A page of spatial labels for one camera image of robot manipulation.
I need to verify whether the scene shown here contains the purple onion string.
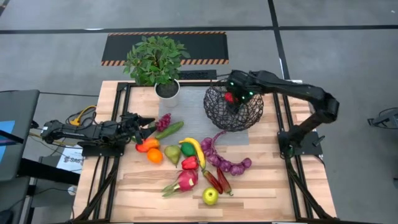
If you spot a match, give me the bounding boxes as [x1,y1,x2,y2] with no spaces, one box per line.
[200,129,252,177]

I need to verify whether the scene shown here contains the green cucumber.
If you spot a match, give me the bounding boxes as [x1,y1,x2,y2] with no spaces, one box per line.
[154,121,185,141]

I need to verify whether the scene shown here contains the green leafy plant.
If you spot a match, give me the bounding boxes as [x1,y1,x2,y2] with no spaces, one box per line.
[123,35,192,88]

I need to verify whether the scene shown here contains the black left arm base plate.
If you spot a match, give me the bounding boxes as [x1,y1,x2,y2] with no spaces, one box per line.
[81,141,125,157]

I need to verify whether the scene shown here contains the orange red mango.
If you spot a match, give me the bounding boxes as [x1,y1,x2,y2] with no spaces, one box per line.
[135,137,160,154]

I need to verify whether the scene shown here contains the black monitor with blue screen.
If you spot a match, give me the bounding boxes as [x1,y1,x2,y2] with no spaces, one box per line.
[0,89,40,183]

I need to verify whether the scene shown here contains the black wire basket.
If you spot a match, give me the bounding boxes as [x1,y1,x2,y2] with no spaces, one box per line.
[203,81,265,133]

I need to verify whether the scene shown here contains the black stand beam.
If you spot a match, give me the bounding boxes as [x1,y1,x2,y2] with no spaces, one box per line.
[17,157,81,186]

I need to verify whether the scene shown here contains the grey place mat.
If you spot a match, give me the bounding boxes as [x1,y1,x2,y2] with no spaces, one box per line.
[157,85,250,146]

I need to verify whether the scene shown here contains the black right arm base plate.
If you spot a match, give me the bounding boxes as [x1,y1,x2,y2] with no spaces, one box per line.
[277,130,324,157]

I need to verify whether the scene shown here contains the white plant pot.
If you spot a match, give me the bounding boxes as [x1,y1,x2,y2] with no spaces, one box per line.
[154,78,181,108]

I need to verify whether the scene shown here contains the yellow green apple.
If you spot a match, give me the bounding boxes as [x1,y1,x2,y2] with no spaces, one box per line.
[202,187,220,206]

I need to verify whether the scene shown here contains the red grape bunch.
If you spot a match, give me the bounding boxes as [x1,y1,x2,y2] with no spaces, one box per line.
[152,113,172,133]

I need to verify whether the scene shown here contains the orange fruit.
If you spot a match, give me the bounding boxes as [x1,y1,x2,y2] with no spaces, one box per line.
[146,147,164,164]

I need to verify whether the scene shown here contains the pink dragon fruit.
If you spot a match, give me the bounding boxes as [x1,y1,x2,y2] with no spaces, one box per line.
[161,169,199,198]

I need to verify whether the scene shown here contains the yellow cable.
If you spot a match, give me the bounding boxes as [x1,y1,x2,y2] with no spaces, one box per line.
[68,105,98,127]

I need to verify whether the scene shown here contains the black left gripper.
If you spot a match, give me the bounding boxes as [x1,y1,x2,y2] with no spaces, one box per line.
[118,111,157,146]

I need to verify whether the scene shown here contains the green lime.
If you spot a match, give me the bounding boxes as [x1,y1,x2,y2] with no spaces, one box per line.
[180,142,197,157]

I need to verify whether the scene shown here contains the black hazard striped floor mat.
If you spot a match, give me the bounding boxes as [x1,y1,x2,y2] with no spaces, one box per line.
[101,30,230,67]

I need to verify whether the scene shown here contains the white printed paper sheet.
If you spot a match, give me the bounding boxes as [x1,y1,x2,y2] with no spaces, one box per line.
[57,145,84,175]

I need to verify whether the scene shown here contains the yellow banana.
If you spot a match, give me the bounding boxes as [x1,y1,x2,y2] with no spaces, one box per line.
[178,137,207,170]

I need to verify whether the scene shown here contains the green pear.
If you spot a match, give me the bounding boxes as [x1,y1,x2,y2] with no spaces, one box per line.
[164,144,182,169]

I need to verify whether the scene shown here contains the red bell pepper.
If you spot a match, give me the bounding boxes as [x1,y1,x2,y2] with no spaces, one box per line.
[181,156,200,171]

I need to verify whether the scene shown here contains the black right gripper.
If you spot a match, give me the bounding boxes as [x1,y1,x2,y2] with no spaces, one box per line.
[225,70,261,114]

